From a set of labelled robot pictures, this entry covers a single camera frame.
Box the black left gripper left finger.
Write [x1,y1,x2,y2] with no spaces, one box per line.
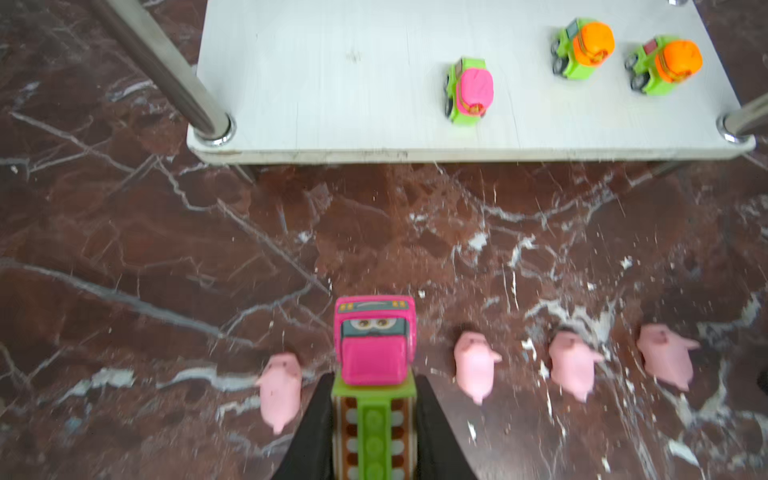
[272,373,334,480]

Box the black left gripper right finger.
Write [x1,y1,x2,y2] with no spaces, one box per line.
[415,375,477,480]

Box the pink green toy car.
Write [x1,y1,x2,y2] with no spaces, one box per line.
[444,57,494,126]

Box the orange green toy car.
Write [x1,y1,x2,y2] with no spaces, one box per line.
[550,18,615,80]
[624,35,703,96]

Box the white two-tier shelf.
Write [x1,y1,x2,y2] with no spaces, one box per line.
[89,0,768,184]

